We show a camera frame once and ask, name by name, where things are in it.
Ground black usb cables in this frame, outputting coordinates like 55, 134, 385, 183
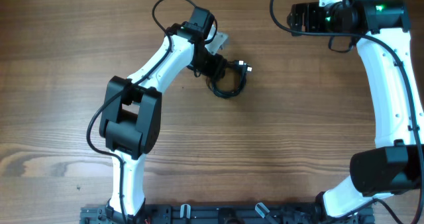
205, 60, 254, 99

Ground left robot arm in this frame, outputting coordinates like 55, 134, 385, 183
96, 7, 228, 223

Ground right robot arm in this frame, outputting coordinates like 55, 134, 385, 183
284, 0, 423, 223

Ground left camera cable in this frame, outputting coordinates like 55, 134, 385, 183
85, 0, 199, 224

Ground camera cable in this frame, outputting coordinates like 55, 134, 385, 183
85, 0, 199, 224
268, 0, 424, 224

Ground right camera cable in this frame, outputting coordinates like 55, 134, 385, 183
268, 0, 424, 224

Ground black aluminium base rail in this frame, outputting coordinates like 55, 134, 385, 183
79, 202, 375, 224

